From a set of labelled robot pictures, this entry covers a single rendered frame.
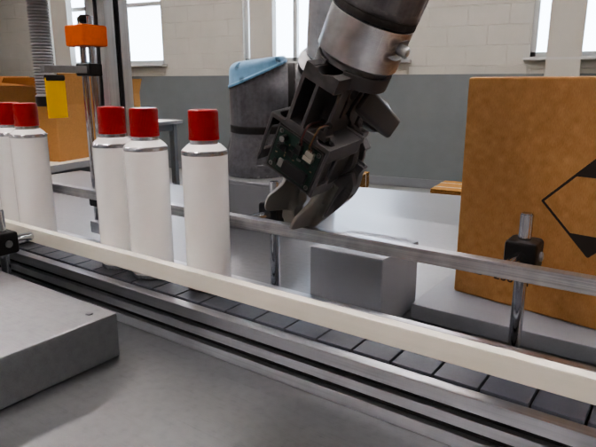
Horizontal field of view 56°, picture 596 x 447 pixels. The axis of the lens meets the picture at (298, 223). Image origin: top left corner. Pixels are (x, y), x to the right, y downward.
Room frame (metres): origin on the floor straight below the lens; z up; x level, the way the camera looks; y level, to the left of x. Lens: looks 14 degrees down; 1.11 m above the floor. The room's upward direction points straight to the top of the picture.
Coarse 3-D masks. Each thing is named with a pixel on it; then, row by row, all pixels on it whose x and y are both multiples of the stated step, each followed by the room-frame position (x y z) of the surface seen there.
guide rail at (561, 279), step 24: (72, 192) 0.83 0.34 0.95; (240, 216) 0.64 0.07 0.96; (312, 240) 0.58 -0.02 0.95; (336, 240) 0.56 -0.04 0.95; (360, 240) 0.54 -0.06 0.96; (384, 240) 0.54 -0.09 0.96; (432, 264) 0.50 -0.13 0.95; (456, 264) 0.49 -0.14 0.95; (480, 264) 0.47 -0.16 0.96; (504, 264) 0.46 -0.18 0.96; (528, 264) 0.46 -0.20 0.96; (576, 288) 0.43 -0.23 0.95
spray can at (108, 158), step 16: (112, 112) 0.70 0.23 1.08; (112, 128) 0.70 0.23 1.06; (96, 144) 0.69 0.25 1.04; (112, 144) 0.69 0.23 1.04; (96, 160) 0.69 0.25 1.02; (112, 160) 0.69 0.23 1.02; (96, 176) 0.69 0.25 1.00; (112, 176) 0.69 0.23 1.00; (96, 192) 0.70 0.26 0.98; (112, 192) 0.69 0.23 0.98; (112, 208) 0.69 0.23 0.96; (112, 224) 0.69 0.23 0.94; (128, 224) 0.69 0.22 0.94; (112, 240) 0.69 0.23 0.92; (128, 240) 0.69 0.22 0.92
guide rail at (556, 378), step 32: (96, 256) 0.68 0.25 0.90; (128, 256) 0.64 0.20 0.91; (224, 288) 0.55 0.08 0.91; (256, 288) 0.53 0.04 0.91; (320, 320) 0.48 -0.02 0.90; (352, 320) 0.46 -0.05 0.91; (384, 320) 0.45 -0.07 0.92; (416, 352) 0.43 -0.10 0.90; (448, 352) 0.41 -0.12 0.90; (480, 352) 0.40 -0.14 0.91; (512, 352) 0.39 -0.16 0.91; (544, 384) 0.37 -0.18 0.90; (576, 384) 0.36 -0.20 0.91
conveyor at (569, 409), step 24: (72, 264) 0.71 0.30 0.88; (96, 264) 0.71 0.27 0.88; (168, 288) 0.62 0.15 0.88; (240, 312) 0.55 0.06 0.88; (264, 312) 0.55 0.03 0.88; (312, 336) 0.49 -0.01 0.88; (336, 336) 0.49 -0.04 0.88; (384, 360) 0.45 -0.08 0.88; (408, 360) 0.44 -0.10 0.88; (432, 360) 0.44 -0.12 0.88; (456, 384) 0.41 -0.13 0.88; (480, 384) 0.40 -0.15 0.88; (504, 384) 0.40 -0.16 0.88; (552, 408) 0.37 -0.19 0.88; (576, 408) 0.37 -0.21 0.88
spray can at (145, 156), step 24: (144, 120) 0.66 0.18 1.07; (144, 144) 0.65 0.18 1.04; (144, 168) 0.65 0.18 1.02; (168, 168) 0.67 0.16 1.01; (144, 192) 0.65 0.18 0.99; (168, 192) 0.67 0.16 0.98; (144, 216) 0.65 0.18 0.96; (168, 216) 0.66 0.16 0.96; (144, 240) 0.65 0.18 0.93; (168, 240) 0.66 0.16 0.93
